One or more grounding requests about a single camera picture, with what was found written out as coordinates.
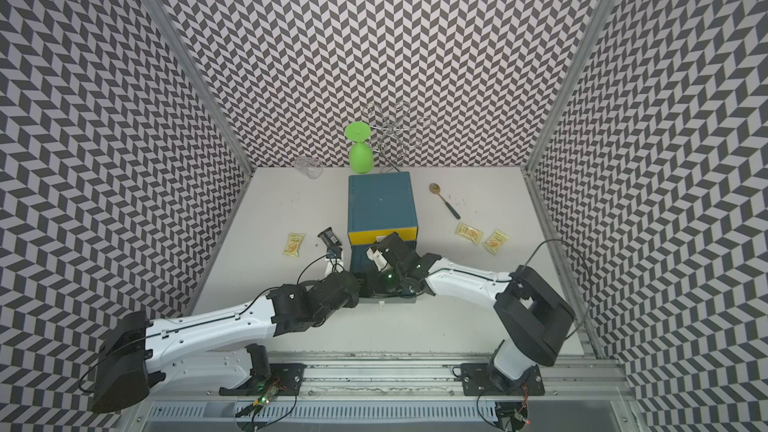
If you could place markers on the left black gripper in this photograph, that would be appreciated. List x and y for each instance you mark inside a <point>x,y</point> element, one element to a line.
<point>353,303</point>

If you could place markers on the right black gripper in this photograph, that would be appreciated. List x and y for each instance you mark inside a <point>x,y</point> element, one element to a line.
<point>398,291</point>

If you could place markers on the yellow top drawer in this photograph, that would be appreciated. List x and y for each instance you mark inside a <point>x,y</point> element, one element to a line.
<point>368,237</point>

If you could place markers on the black cookie packet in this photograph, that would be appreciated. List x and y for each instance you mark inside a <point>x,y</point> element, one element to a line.
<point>331,241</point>

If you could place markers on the yellow cookie packet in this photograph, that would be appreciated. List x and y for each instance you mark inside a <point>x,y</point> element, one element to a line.
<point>495,241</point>

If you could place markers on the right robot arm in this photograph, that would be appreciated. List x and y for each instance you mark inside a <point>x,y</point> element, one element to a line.
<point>537,319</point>

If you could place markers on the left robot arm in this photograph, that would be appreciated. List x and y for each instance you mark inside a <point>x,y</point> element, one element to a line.
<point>137,353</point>

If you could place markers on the teal plastic drawer cabinet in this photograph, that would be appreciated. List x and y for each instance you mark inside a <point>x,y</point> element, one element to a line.
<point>380,201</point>

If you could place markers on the green plastic goblet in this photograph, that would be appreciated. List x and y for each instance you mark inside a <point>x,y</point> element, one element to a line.
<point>361,159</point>

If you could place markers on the clear glass cup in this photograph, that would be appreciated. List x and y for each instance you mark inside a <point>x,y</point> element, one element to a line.
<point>309,166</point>

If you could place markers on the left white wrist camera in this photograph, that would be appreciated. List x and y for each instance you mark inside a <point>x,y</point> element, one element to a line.
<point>334,259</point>

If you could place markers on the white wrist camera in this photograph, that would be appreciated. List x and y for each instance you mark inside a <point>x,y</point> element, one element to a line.
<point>334,259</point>
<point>375,256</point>

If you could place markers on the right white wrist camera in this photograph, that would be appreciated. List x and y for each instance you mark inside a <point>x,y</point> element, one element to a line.
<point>375,256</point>

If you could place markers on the gold spoon teal handle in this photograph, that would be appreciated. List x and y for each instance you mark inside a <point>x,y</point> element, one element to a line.
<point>436,190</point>

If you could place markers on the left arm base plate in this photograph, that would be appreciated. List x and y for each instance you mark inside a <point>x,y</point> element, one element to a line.
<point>261,379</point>

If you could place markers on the aluminium front rail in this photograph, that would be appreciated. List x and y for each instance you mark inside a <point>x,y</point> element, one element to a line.
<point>317,389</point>

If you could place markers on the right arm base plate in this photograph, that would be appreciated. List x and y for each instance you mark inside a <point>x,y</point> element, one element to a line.
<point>483,379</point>

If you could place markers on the silver wire stand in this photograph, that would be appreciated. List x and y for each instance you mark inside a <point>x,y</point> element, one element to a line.
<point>396,133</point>

